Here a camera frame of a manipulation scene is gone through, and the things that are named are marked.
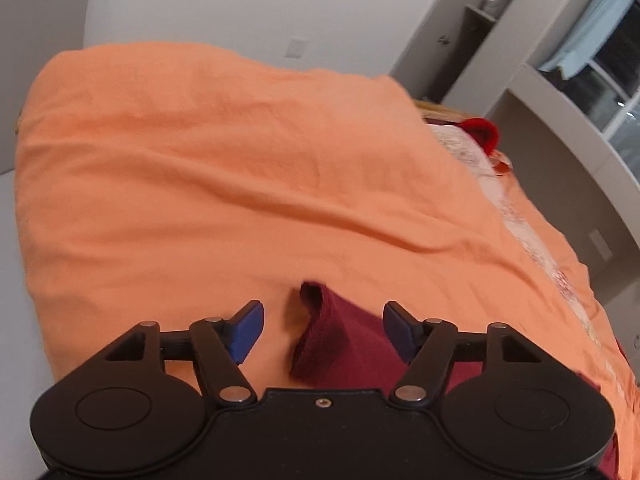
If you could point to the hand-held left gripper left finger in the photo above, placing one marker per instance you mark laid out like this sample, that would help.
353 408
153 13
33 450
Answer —
247 330

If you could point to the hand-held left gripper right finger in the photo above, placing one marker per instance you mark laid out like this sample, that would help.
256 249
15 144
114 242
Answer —
400 330

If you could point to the dark red sweater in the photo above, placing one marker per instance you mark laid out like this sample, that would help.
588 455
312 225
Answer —
345 345

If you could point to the orange blanket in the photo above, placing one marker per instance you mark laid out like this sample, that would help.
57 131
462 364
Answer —
200 185

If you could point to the pale floral bed sheet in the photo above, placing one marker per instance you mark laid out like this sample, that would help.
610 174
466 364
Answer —
465 150

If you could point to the small orange cloth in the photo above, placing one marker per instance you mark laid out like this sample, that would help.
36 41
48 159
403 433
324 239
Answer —
502 165

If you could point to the bright red fuzzy cloth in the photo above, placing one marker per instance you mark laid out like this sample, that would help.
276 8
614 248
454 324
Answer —
482 130

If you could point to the grey wardrobe door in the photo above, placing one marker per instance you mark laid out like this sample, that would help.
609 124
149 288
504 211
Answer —
430 35

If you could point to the window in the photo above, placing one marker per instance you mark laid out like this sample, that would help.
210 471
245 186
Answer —
625 125

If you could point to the grey built-in wardrobe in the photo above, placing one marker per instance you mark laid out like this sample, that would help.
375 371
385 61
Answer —
525 20

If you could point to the clear plastic bag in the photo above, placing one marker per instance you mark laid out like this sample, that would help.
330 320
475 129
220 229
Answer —
496 0

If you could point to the light blue curtain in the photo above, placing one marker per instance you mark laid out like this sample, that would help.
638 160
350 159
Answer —
590 25

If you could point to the white wall socket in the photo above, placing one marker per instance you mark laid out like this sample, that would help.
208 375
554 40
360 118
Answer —
600 245
299 49

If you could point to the wooden bed frame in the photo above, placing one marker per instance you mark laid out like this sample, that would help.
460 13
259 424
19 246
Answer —
435 109

